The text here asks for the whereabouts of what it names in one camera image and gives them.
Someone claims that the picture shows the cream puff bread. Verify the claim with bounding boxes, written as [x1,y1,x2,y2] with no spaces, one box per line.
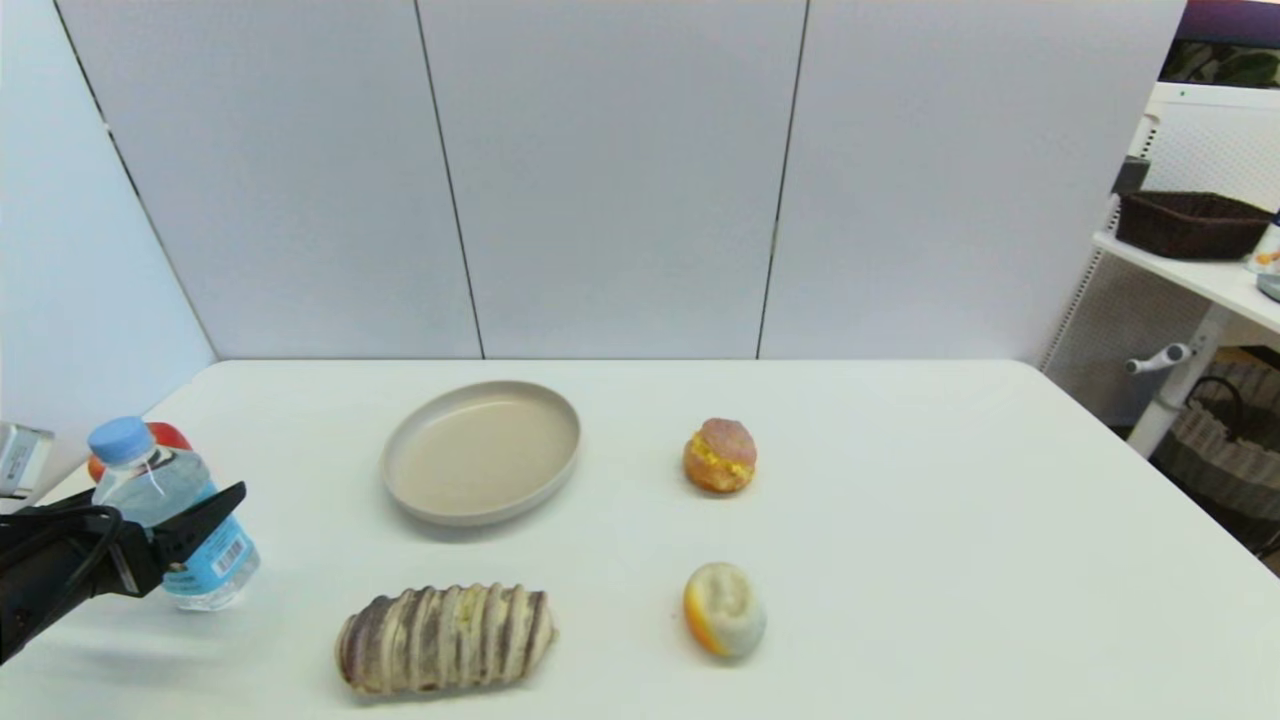
[683,418,758,494]

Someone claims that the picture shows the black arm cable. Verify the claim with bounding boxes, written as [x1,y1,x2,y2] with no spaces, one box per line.
[0,505,123,646]

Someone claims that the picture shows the striped woven basket with handle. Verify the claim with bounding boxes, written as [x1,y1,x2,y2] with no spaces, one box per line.
[1150,360,1280,553]

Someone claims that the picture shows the dark wall picture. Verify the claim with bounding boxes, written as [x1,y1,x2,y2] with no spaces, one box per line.
[1157,0,1280,91]

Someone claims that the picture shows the beige round plate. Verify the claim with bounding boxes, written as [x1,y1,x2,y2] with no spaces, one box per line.
[380,380,582,528]

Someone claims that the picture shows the white and orange bun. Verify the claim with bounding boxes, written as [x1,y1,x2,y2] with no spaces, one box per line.
[683,562,767,659]

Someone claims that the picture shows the clear bottle with blue cap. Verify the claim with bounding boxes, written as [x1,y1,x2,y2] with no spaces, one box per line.
[87,416,261,612]

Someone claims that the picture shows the small bottle on shelf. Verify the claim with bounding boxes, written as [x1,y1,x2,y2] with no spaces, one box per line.
[1245,210,1280,276]

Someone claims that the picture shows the dark brown wicker basket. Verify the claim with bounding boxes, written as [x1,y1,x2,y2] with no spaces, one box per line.
[1115,191,1274,261]

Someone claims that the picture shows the white pegboard shelf unit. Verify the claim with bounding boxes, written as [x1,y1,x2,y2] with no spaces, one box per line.
[1040,82,1280,461]

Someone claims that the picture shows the white pole with crank handle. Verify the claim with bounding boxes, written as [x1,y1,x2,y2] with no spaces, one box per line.
[1124,305,1231,459]

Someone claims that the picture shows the red apple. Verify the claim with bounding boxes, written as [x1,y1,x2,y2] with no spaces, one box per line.
[88,422,193,483]

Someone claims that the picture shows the long striped bread loaf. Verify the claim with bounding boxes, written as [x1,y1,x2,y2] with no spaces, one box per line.
[335,583,558,696]

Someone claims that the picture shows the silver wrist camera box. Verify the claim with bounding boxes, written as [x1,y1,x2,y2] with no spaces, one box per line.
[0,422,55,498]

